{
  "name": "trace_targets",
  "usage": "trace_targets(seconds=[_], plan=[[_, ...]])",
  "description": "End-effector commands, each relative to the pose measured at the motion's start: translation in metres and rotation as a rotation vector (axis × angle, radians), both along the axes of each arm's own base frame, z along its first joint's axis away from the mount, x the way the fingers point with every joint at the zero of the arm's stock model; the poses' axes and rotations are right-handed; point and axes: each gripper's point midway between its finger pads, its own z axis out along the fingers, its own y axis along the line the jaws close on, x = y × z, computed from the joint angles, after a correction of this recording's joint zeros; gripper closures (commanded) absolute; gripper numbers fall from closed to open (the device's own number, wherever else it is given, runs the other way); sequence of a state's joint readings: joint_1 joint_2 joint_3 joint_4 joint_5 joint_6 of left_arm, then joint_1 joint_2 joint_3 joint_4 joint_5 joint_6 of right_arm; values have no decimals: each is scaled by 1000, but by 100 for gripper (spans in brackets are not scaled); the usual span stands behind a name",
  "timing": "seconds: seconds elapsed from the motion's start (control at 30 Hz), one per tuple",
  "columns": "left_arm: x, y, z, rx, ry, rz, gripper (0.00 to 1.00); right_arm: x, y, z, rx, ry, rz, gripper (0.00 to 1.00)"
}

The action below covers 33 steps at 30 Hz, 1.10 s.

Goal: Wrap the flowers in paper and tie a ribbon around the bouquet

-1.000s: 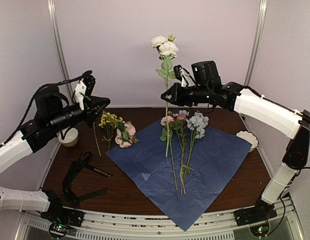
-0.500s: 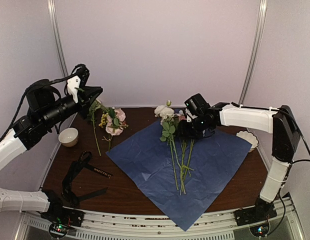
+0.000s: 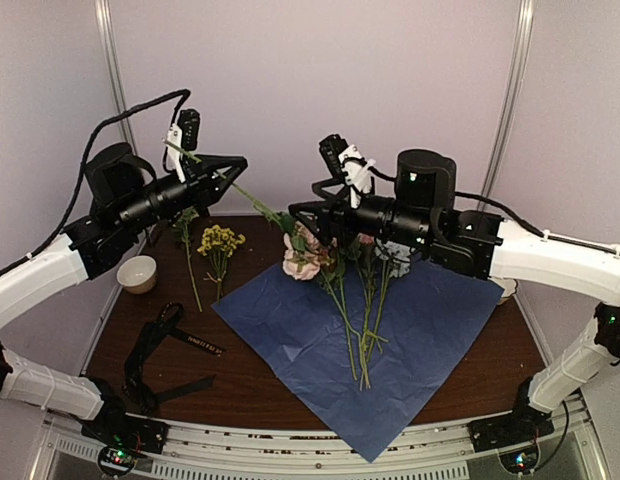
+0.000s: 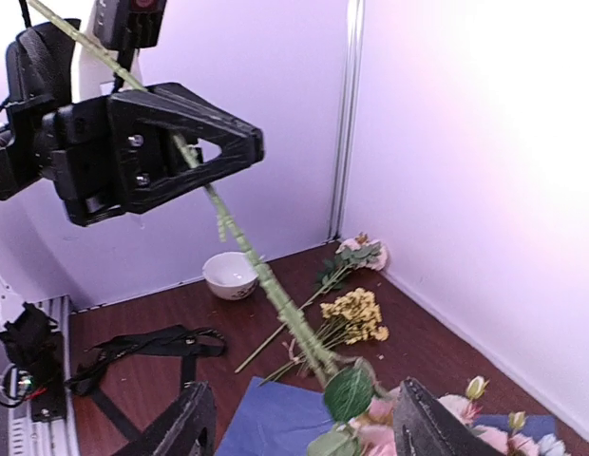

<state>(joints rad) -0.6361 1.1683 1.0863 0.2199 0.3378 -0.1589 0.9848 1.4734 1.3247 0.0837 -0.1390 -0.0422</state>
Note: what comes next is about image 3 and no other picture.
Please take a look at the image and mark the yellow flower bunch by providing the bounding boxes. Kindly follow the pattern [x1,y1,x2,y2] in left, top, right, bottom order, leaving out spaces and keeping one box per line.
[196,224,246,302]

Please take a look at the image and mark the aluminium front rail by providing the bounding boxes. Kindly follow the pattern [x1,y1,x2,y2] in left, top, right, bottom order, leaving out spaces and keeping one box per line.
[39,392,601,480]

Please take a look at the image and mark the black ribbon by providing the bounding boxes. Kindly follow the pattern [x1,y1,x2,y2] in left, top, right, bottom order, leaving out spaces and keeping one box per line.
[121,301,227,414]

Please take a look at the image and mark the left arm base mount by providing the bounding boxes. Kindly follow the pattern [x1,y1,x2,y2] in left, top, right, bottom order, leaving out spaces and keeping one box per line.
[76,413,169,479]

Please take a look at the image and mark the right aluminium frame post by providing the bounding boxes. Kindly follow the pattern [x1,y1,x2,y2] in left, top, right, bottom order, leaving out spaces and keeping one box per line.
[481,0,537,198]

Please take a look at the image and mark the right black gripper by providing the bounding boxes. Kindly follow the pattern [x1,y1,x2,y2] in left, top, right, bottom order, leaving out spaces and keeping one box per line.
[289,177,434,251]

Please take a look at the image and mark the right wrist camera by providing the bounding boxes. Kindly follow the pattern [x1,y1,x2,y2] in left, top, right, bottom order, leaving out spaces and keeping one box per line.
[319,134,375,209]

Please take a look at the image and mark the white rose stem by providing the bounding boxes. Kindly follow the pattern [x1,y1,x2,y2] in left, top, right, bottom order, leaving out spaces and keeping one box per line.
[316,247,359,381]

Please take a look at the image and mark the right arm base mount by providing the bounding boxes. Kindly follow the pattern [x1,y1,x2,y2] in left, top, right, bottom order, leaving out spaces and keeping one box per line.
[468,406,554,476]

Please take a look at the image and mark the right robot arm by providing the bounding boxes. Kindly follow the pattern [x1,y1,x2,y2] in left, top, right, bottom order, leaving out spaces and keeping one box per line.
[288,147,620,442]

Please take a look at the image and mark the pink rose stem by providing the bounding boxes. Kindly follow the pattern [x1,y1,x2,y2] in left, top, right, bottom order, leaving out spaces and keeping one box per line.
[344,234,388,390]

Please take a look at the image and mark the blue wrapping paper sheet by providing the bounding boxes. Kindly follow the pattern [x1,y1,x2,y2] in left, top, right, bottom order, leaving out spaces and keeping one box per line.
[211,259,506,464]

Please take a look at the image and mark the left aluminium frame post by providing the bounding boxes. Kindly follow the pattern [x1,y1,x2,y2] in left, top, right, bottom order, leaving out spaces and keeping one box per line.
[93,0,141,161]

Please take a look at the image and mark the small white bowl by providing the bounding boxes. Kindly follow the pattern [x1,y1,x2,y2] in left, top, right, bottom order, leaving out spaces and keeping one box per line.
[116,255,157,295]

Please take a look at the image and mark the light blue flower stem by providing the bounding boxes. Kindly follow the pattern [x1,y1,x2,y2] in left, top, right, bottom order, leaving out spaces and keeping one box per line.
[366,239,415,361]

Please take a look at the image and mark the aluminium frame post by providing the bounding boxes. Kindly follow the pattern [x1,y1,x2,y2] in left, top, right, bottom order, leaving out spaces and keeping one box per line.
[93,0,141,161]
[481,0,537,198]

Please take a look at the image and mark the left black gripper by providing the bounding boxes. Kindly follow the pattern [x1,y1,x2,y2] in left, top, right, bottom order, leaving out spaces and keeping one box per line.
[116,153,248,235]

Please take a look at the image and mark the large pink peony stem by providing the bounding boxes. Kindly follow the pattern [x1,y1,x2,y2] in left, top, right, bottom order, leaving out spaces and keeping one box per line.
[181,150,336,281]

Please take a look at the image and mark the scalloped white dish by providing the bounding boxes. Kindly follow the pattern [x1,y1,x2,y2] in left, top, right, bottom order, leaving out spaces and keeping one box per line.
[492,278,518,305]

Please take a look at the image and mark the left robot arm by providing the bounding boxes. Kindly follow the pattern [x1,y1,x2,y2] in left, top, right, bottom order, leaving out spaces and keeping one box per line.
[0,89,248,444]

